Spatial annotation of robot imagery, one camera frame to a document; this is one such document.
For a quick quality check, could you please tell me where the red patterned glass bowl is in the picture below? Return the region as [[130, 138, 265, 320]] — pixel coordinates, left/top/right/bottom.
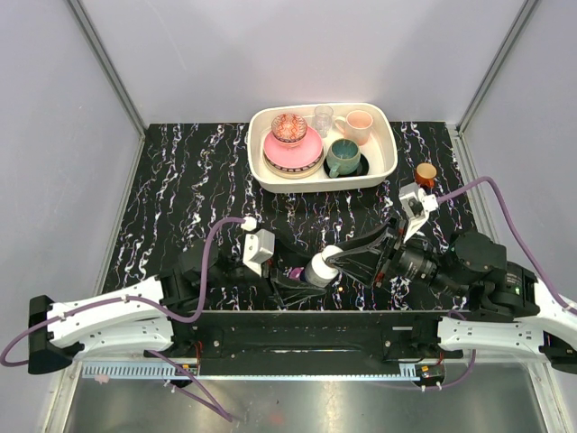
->
[[271, 113, 308, 145]]

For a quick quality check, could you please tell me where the black saucer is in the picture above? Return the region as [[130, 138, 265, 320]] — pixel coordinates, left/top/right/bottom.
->
[[323, 154, 370, 179]]

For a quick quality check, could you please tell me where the aluminium frame rail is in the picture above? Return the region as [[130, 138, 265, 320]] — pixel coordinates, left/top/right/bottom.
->
[[62, 0, 148, 136]]

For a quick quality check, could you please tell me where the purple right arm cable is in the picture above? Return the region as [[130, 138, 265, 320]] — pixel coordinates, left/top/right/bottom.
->
[[373, 176, 577, 392]]

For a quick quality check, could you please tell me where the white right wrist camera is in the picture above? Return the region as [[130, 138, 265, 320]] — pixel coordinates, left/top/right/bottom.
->
[[399, 182, 438, 242]]

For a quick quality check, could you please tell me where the pink weekly pill organizer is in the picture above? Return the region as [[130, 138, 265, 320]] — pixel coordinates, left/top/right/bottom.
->
[[289, 267, 303, 280]]

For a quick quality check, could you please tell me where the white slotted cable duct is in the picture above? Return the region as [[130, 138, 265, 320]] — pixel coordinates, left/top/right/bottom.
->
[[81, 360, 444, 382]]

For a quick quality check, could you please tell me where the white rectangular dish tub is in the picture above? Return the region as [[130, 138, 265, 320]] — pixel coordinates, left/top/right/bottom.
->
[[246, 102, 398, 194]]

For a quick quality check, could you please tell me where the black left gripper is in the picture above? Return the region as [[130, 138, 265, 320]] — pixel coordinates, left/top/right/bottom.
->
[[207, 231, 327, 305]]

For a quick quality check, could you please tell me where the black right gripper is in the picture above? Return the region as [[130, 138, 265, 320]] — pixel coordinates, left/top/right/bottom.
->
[[325, 211, 466, 298]]

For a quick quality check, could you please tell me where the orange jar wooden lid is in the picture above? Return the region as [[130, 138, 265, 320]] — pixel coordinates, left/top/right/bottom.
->
[[415, 162, 437, 189]]

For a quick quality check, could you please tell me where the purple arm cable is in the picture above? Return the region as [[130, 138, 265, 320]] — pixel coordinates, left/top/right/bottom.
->
[[0, 216, 258, 423], [373, 176, 577, 392]]

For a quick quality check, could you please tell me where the pink ceramic mug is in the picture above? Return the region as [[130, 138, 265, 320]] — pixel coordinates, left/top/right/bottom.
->
[[334, 110, 373, 146]]

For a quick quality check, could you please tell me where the clear drinking glass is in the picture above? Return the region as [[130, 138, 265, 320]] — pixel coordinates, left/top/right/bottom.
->
[[312, 105, 334, 138]]

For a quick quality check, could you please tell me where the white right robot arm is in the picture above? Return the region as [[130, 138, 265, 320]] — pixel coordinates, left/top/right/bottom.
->
[[323, 220, 576, 373]]

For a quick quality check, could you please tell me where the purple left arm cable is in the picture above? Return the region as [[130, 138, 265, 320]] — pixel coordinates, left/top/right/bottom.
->
[[0, 216, 258, 423]]

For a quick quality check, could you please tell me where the pink plate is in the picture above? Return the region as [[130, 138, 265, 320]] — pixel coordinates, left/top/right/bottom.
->
[[263, 128, 324, 168]]

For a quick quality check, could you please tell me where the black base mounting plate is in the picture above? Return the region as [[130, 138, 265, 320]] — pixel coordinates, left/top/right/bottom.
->
[[161, 310, 462, 361]]

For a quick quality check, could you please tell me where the white pill bottle blue label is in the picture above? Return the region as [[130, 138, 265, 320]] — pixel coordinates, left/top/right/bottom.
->
[[301, 253, 339, 288]]

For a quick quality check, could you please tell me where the teal ceramic mug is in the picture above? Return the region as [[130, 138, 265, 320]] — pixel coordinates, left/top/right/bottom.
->
[[325, 138, 361, 178]]

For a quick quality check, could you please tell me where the beige striped plate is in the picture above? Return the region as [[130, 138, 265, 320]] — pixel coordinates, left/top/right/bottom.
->
[[263, 154, 325, 180]]

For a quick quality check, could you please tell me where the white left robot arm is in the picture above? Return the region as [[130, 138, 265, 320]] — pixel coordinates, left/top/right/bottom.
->
[[27, 230, 339, 375]]

